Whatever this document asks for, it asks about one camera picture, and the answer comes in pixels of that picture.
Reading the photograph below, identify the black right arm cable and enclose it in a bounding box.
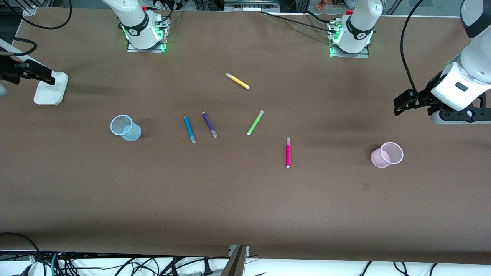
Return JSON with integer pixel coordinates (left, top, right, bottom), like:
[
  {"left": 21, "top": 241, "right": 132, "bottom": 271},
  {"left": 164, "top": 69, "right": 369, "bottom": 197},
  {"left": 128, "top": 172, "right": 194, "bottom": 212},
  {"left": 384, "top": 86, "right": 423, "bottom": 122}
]
[
  {"left": 0, "top": 36, "right": 38, "bottom": 57},
  {"left": 3, "top": 0, "right": 73, "bottom": 30}
]

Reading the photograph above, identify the black looped floor cable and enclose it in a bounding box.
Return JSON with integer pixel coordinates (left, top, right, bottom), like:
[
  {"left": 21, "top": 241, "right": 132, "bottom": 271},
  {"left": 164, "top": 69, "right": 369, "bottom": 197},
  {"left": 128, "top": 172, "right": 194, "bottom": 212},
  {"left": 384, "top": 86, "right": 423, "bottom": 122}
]
[{"left": 0, "top": 232, "right": 41, "bottom": 265}]

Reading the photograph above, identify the short black table cable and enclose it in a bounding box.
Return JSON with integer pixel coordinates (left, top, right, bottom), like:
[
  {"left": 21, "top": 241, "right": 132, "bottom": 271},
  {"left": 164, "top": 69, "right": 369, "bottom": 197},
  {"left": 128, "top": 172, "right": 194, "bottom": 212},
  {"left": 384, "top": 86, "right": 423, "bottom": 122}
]
[{"left": 306, "top": 11, "right": 335, "bottom": 23}]

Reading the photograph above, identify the translucent pink cup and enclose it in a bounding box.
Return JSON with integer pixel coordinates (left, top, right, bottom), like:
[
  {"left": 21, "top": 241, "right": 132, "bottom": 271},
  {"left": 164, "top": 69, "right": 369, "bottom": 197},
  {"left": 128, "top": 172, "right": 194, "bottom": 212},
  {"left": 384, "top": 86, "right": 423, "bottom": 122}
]
[{"left": 370, "top": 141, "right": 404, "bottom": 169}]

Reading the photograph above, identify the metal table frame bracket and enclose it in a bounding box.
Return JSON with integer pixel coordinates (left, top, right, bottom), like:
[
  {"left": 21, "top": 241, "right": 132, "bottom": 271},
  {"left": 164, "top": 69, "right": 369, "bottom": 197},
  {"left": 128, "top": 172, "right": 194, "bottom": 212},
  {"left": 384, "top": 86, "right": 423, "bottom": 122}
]
[{"left": 221, "top": 245, "right": 250, "bottom": 276}]

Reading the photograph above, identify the long black table cable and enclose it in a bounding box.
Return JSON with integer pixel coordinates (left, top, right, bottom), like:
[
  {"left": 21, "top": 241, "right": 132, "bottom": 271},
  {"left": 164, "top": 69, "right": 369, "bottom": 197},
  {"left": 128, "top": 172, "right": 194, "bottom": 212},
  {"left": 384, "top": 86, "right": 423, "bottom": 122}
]
[{"left": 261, "top": 11, "right": 332, "bottom": 30}]

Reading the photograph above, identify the translucent blue cup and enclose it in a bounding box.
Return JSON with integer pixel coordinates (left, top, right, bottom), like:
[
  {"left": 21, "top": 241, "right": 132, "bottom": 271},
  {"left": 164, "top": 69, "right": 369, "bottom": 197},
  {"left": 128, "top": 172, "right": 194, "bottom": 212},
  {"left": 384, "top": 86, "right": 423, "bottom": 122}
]
[{"left": 110, "top": 114, "right": 142, "bottom": 142}]

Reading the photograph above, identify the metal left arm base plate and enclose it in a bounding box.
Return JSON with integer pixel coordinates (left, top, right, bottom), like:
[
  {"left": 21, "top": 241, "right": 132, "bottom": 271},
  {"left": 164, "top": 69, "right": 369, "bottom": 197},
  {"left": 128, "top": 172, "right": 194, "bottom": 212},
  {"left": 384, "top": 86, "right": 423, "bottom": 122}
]
[{"left": 329, "top": 21, "right": 370, "bottom": 59}]

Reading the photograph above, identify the grey metal frame bar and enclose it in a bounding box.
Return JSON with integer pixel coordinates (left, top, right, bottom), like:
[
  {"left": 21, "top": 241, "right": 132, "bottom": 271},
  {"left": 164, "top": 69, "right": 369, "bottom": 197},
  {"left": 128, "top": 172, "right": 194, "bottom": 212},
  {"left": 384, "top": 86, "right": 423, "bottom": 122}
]
[{"left": 224, "top": 0, "right": 281, "bottom": 13}]

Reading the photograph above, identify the green marker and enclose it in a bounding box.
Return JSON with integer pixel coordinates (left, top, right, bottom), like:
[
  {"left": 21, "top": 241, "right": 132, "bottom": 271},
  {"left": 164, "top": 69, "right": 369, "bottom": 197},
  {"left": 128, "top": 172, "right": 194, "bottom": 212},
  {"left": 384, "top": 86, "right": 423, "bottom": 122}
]
[{"left": 247, "top": 110, "right": 265, "bottom": 136}]

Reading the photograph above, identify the yellow marker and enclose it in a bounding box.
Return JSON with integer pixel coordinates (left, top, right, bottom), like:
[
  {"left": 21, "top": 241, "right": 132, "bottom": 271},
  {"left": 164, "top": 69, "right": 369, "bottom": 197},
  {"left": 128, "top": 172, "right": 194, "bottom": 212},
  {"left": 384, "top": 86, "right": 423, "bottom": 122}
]
[{"left": 226, "top": 72, "right": 250, "bottom": 90}]

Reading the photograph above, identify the blue marker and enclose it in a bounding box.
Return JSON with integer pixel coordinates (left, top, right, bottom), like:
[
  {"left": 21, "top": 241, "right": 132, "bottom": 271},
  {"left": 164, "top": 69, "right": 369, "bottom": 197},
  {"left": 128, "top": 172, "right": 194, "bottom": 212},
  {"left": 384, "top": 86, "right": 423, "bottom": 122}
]
[{"left": 183, "top": 116, "right": 196, "bottom": 144}]

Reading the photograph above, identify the purple marker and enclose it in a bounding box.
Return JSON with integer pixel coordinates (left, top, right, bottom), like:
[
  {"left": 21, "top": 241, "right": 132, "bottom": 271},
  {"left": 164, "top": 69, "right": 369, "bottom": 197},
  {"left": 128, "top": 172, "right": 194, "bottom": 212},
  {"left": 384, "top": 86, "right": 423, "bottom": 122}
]
[{"left": 202, "top": 112, "right": 218, "bottom": 138}]

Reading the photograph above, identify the brown table cover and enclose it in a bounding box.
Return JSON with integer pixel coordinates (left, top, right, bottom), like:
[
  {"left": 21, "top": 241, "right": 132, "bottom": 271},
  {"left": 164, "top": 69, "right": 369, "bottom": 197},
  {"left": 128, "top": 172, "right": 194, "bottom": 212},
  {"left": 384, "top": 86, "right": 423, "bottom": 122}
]
[{"left": 0, "top": 7, "right": 491, "bottom": 265}]

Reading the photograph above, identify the white stand with pole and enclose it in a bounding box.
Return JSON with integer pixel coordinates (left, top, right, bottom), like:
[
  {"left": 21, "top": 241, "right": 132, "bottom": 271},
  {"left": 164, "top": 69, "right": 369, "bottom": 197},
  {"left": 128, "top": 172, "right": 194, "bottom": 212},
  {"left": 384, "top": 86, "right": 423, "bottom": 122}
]
[{"left": 0, "top": 38, "right": 69, "bottom": 105}]

